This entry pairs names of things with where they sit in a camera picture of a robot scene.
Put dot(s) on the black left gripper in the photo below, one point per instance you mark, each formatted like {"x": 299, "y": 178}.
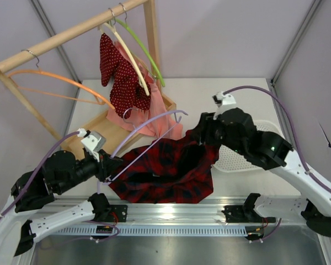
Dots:
{"x": 102, "y": 168}

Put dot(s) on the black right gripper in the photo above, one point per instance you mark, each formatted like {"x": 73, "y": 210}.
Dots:
{"x": 205, "y": 130}

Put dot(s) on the purple plastic hanger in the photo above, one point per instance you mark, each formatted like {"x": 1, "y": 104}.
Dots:
{"x": 120, "y": 142}

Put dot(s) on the red plaid skirt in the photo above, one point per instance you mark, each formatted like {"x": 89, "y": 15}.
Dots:
{"x": 171, "y": 171}

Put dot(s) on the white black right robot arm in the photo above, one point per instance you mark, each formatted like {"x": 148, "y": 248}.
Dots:
{"x": 268, "y": 150}

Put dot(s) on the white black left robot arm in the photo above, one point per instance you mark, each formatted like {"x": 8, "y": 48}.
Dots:
{"x": 36, "y": 189}

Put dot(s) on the orange plastic hanger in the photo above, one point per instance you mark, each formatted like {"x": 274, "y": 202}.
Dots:
{"x": 62, "y": 82}

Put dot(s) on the pink skirt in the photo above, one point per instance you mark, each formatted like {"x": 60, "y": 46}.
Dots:
{"x": 165, "y": 125}

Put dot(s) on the red polka dot skirt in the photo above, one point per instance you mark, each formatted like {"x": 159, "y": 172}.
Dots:
{"x": 126, "y": 91}

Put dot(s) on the cream plastic hanger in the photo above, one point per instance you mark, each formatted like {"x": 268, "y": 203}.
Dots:
{"x": 127, "y": 55}

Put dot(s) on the green plastic hanger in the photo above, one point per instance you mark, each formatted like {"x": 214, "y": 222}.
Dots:
{"x": 157, "y": 72}

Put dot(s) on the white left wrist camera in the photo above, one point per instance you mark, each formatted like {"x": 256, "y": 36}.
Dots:
{"x": 92, "y": 141}

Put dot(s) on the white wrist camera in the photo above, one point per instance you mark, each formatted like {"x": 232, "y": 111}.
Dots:
{"x": 224, "y": 103}
{"x": 92, "y": 141}

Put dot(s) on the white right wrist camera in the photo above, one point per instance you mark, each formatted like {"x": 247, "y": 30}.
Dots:
{"x": 224, "y": 103}

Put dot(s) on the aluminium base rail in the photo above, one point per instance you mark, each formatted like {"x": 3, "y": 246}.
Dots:
{"x": 207, "y": 212}

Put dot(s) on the white slotted cable duct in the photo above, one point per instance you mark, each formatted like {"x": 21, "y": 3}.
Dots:
{"x": 154, "y": 230}

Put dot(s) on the aluminium frame post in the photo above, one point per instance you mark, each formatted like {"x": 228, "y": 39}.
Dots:
{"x": 297, "y": 39}

